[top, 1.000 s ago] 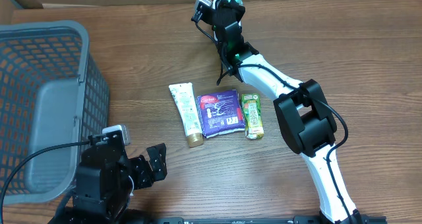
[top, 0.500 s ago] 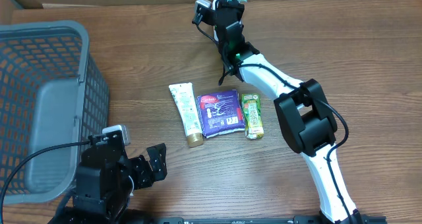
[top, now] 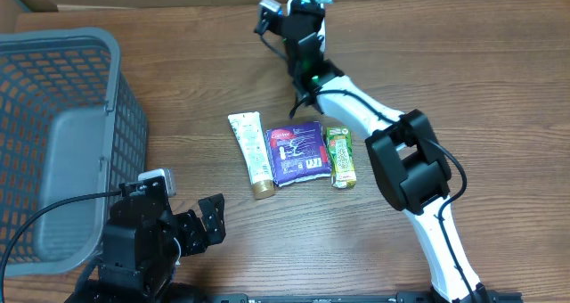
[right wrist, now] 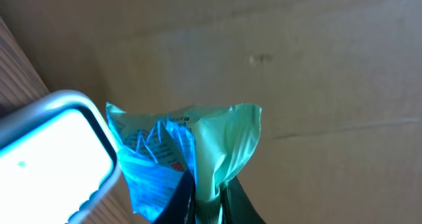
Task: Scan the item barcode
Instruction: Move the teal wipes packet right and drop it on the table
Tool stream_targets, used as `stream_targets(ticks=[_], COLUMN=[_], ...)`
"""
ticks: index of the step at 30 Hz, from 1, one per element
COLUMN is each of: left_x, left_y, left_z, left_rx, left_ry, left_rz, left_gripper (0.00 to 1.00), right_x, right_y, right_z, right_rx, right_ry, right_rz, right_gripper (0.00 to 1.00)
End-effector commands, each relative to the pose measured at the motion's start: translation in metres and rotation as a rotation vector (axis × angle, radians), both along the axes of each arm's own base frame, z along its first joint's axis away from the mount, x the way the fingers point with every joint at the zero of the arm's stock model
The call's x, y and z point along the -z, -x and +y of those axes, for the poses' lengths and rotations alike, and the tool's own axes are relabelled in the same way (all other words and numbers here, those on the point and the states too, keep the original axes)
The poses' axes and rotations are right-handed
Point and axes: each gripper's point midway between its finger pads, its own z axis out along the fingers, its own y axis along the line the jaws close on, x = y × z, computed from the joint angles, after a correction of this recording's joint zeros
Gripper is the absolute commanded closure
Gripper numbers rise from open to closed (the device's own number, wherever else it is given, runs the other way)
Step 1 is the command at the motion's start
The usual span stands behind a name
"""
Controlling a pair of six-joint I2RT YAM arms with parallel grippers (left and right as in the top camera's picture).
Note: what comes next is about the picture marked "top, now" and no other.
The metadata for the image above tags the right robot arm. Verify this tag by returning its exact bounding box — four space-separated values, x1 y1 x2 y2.
255 0 491 302

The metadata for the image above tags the purple sanitary pad pack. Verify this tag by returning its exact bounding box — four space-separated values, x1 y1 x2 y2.
265 121 331 187

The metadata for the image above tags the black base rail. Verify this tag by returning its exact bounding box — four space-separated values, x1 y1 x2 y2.
195 289 523 303

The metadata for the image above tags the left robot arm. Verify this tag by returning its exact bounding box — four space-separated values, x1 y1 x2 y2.
67 176 226 302

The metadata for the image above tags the grey plastic shopping basket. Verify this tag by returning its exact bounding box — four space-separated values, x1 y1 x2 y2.
1 28 148 277

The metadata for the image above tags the green drink carton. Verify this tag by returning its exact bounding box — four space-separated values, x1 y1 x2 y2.
325 127 357 189

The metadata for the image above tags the white cosmetic tube gold cap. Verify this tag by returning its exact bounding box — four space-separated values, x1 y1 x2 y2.
228 111 275 200

